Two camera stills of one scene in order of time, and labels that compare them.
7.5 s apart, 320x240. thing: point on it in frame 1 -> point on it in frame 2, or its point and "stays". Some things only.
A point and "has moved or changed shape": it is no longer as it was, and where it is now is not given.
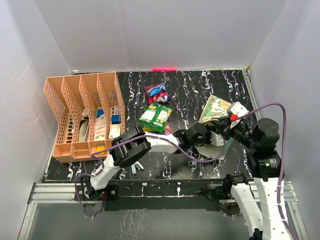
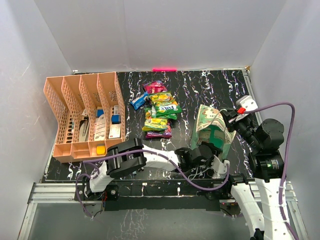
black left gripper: (208, 139) -> (214, 151)
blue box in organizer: (116, 119) stays
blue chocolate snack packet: (157, 90) -> (139, 101)
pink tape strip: (160, 69) stays
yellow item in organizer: (100, 148) stays
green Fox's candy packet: (155, 116) -> (167, 110)
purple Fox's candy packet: (162, 97) -> (155, 87)
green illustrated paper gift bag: (212, 107) has moved or changed shape
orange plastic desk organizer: (89, 111) stays
